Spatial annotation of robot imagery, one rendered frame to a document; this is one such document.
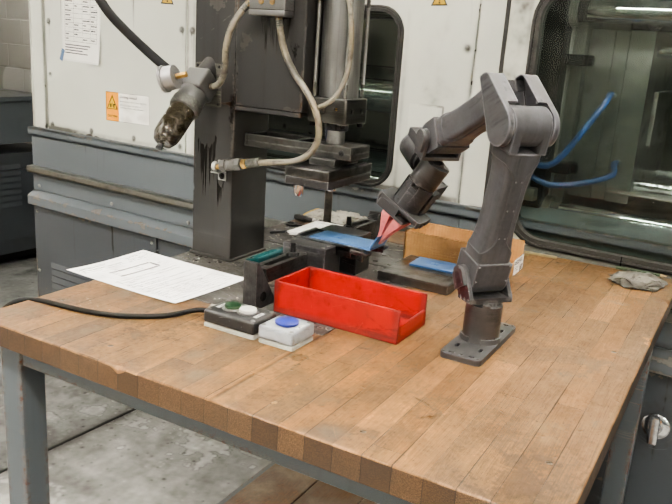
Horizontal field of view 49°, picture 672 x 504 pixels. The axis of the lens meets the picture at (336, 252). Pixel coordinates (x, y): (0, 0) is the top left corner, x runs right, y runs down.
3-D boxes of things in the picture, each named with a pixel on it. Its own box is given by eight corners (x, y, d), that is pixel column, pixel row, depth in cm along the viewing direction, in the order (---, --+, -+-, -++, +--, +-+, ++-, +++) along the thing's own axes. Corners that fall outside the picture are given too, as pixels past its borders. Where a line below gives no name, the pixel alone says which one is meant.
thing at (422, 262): (476, 278, 157) (478, 265, 156) (408, 265, 164) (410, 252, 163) (485, 270, 163) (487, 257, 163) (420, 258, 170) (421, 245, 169)
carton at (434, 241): (505, 285, 164) (509, 250, 162) (402, 262, 176) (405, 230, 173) (521, 272, 175) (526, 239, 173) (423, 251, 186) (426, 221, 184)
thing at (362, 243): (376, 252, 147) (377, 237, 146) (309, 237, 154) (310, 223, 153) (391, 246, 153) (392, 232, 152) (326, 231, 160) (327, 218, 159)
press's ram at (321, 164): (331, 206, 143) (341, 46, 135) (224, 186, 156) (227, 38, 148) (373, 193, 159) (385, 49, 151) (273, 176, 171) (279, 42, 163)
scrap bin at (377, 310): (396, 345, 124) (399, 311, 123) (273, 311, 136) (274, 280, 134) (424, 324, 135) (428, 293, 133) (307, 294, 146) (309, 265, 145)
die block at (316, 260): (322, 290, 149) (324, 255, 147) (281, 280, 154) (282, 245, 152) (368, 268, 166) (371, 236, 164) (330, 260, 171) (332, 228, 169)
